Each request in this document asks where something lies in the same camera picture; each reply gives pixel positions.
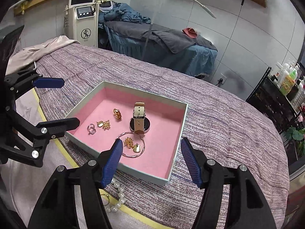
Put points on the grey towel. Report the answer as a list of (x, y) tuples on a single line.
[(174, 41)]

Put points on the blue massage bed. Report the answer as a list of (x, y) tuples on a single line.
[(185, 57)]

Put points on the white blue face device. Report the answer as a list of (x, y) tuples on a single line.
[(106, 6)]

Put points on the grey striped blanket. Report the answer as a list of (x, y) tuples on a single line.
[(226, 136)]

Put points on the red cloth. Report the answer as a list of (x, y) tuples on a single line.
[(190, 33)]

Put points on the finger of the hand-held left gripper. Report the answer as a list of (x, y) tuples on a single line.
[(48, 82), (59, 125)]

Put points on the group of bottles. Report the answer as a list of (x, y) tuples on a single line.
[(289, 81)]

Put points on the pale pink quilt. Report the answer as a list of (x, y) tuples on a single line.
[(47, 50)]

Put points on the mint box with pink lining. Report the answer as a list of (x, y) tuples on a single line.
[(154, 152)]

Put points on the white beauty machine with screen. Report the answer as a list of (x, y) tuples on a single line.
[(84, 28)]

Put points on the black trolley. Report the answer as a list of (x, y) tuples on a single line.
[(274, 105)]

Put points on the crumpled blue bedding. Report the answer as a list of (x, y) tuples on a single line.
[(128, 14)]

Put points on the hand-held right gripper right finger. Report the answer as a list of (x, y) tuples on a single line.
[(191, 164)]

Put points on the gold flower earring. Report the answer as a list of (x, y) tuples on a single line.
[(106, 125), (128, 142)]

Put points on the wall power outlet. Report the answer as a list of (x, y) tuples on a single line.
[(222, 79)]

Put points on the green potted plant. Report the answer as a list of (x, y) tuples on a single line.
[(295, 134)]

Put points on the silver bangle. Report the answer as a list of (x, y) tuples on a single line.
[(144, 145)]

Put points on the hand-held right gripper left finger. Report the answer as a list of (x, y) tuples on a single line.
[(110, 164)]

